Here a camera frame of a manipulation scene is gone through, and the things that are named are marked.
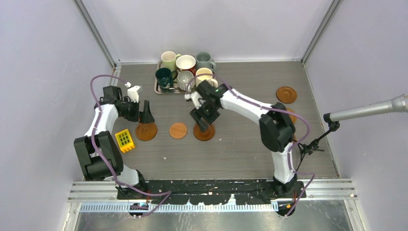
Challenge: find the silver microphone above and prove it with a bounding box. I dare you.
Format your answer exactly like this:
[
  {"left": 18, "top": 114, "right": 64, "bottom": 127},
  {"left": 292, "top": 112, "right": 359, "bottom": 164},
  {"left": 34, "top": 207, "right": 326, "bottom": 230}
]
[{"left": 323, "top": 94, "right": 408, "bottom": 123}]

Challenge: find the cream mug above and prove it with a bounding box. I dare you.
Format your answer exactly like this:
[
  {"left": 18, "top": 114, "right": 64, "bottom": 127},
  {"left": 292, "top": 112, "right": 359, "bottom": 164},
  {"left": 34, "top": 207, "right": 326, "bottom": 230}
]
[{"left": 195, "top": 67, "right": 219, "bottom": 88}]

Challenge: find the grey ribbed mug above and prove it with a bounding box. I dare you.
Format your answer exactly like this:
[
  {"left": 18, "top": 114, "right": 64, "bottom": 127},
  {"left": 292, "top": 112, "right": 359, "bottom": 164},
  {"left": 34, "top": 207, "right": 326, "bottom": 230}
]
[{"left": 177, "top": 70, "right": 194, "bottom": 92}]

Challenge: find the dark green mug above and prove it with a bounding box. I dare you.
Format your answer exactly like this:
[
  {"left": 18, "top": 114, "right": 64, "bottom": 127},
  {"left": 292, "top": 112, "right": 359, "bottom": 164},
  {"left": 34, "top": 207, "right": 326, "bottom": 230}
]
[{"left": 155, "top": 67, "right": 177, "bottom": 90}]

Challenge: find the grooved wooden coaster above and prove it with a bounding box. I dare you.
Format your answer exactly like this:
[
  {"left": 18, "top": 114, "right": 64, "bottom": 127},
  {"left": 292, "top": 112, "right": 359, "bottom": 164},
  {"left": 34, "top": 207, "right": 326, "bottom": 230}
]
[
  {"left": 286, "top": 108, "right": 297, "bottom": 124},
  {"left": 193, "top": 124, "right": 216, "bottom": 141},
  {"left": 136, "top": 123, "right": 158, "bottom": 141},
  {"left": 276, "top": 86, "right": 297, "bottom": 103}
]

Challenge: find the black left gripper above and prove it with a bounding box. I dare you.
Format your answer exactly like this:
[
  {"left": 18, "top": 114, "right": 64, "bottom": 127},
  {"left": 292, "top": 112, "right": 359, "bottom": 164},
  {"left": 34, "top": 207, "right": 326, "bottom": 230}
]
[{"left": 119, "top": 98, "right": 154, "bottom": 124}]

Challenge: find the black microphone stand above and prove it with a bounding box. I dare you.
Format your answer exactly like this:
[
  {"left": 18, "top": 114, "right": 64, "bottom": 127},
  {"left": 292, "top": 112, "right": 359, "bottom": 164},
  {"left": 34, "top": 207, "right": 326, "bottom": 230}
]
[{"left": 296, "top": 122, "right": 340, "bottom": 171}]

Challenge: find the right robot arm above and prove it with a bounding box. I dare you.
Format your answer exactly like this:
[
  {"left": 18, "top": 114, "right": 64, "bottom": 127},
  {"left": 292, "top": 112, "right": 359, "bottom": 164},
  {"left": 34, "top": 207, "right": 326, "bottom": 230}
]
[{"left": 184, "top": 82, "right": 297, "bottom": 198}]

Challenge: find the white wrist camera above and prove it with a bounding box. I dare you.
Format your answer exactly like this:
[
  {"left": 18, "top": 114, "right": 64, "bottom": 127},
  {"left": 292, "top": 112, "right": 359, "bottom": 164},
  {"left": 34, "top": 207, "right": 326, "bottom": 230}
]
[
  {"left": 125, "top": 82, "right": 142, "bottom": 103},
  {"left": 184, "top": 91, "right": 202, "bottom": 109}
]

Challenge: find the red white mug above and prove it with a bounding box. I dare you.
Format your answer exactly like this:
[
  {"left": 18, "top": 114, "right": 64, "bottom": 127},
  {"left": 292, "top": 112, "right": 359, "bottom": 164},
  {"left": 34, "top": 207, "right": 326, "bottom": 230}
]
[{"left": 176, "top": 55, "right": 196, "bottom": 75}]

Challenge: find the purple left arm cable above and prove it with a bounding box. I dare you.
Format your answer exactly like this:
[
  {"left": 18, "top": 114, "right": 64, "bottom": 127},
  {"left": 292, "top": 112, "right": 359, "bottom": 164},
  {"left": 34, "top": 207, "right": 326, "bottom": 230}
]
[{"left": 89, "top": 74, "right": 173, "bottom": 219}]

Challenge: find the light green mug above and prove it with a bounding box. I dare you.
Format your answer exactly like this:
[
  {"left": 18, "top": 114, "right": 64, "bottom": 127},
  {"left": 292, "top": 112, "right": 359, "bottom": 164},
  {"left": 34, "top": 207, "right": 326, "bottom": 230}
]
[{"left": 161, "top": 51, "right": 181, "bottom": 71}]

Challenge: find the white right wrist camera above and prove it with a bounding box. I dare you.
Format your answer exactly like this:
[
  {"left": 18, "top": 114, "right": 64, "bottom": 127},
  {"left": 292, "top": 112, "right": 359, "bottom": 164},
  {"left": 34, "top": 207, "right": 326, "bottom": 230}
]
[{"left": 184, "top": 91, "right": 202, "bottom": 109}]

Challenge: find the plain light wooden coaster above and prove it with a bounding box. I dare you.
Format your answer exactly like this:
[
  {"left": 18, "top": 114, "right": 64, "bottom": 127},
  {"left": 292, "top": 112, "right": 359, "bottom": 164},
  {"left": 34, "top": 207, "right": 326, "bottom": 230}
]
[{"left": 169, "top": 122, "right": 188, "bottom": 139}]

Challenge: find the yellow toy block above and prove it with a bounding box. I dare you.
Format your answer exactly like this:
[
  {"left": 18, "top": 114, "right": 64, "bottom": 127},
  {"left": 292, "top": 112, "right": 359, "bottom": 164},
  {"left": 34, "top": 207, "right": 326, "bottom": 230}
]
[{"left": 115, "top": 129, "right": 136, "bottom": 153}]

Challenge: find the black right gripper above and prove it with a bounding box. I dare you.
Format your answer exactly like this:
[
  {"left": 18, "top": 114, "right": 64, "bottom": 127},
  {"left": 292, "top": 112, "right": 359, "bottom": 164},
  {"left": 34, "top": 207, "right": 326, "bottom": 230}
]
[{"left": 191, "top": 100, "right": 221, "bottom": 132}]

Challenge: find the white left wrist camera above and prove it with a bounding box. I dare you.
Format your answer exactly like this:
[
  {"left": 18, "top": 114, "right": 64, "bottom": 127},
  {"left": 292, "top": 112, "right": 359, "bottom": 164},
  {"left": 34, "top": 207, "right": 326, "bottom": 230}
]
[{"left": 125, "top": 82, "right": 142, "bottom": 103}]

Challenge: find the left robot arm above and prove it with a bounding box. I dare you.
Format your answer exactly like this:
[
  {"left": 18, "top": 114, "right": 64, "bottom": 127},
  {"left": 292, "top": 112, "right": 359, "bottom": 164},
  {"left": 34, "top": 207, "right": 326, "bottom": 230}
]
[{"left": 74, "top": 83, "right": 154, "bottom": 199}]

